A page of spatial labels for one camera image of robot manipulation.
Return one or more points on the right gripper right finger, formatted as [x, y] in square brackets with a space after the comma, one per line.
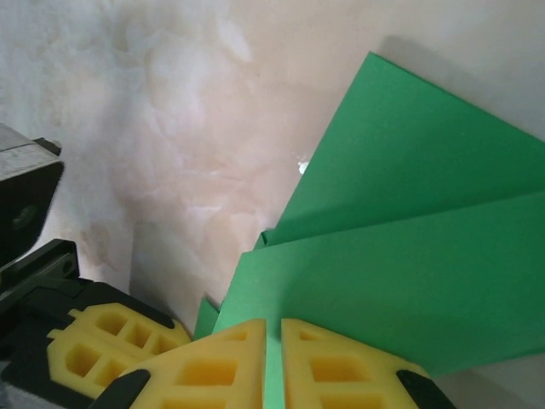
[298, 370]

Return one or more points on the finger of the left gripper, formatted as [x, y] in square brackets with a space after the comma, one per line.
[123, 313]
[68, 370]

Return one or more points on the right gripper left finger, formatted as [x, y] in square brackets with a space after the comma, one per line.
[251, 358]

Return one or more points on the green square paper sheet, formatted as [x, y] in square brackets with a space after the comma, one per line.
[404, 213]

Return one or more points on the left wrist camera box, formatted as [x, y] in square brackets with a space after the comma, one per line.
[25, 204]

